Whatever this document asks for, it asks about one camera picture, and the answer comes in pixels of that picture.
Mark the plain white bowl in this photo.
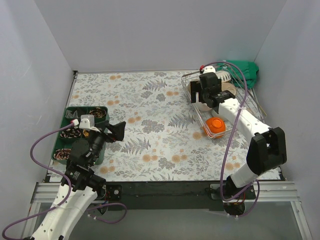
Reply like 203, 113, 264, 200
195, 101, 213, 112

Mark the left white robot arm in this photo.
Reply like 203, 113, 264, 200
30, 116, 126, 240

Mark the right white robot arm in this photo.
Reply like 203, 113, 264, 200
190, 72, 287, 201

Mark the beige bowl green leaf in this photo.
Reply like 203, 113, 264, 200
221, 82, 237, 96

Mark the white blue striped bowl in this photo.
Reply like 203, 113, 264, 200
215, 70, 232, 83

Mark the orange plastic bowl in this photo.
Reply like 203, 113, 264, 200
203, 117, 226, 139

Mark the green compartment tray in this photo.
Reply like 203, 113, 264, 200
51, 106, 110, 165

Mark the clear plastic bag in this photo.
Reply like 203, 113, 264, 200
64, 109, 79, 119

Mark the green folded cloth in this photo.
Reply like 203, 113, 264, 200
216, 60, 259, 89

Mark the floral tablecloth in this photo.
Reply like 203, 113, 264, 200
68, 71, 249, 182

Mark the coiled braided cord top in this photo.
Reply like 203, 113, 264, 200
88, 106, 107, 119

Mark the coiled braided cord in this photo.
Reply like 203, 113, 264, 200
53, 148, 73, 161
59, 127, 83, 139
88, 106, 107, 119

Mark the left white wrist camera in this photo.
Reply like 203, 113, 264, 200
78, 114, 100, 132

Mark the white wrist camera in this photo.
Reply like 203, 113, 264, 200
78, 114, 100, 132
199, 65, 216, 74

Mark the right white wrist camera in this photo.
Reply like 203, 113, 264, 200
199, 65, 216, 74

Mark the coiled braided cord middle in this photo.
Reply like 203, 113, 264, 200
59, 127, 83, 139

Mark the coiled braided cord bottom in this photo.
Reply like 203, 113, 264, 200
53, 148, 73, 161

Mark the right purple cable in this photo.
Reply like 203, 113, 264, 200
206, 61, 261, 218

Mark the purple cable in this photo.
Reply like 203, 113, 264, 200
0, 120, 128, 240
206, 61, 261, 218

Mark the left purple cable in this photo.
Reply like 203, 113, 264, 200
0, 120, 128, 240

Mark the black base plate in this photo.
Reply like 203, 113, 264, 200
105, 181, 224, 211

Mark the aluminium frame rail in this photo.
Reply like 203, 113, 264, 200
31, 181, 301, 203

